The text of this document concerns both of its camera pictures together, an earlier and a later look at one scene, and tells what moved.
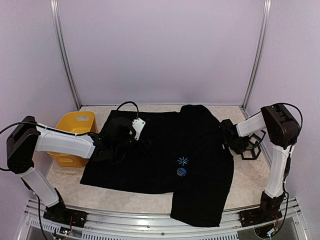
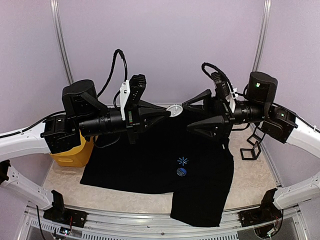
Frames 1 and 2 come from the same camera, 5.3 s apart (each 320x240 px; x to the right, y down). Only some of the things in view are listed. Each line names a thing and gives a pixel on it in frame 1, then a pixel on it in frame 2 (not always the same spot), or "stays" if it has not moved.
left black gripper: (138, 149) to (150, 113)
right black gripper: (239, 150) to (222, 119)
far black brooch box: (257, 137) stays
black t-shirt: (188, 157) stays
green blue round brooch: (181, 172) stays
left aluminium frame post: (56, 31) stays
